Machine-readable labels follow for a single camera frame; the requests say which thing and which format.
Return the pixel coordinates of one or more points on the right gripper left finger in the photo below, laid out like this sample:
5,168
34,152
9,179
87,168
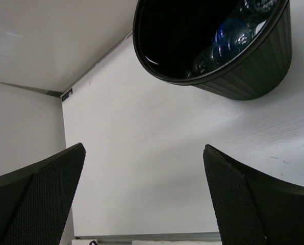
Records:
35,200

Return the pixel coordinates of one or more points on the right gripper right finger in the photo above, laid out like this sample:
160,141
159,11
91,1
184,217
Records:
250,206

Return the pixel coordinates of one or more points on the clear unlabeled plastic bottle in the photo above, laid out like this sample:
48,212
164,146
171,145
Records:
247,11

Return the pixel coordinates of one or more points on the Pocari Sweat clear bottle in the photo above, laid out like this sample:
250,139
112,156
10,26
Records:
232,37

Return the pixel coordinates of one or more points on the black plastic trash bin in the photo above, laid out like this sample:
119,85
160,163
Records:
168,35

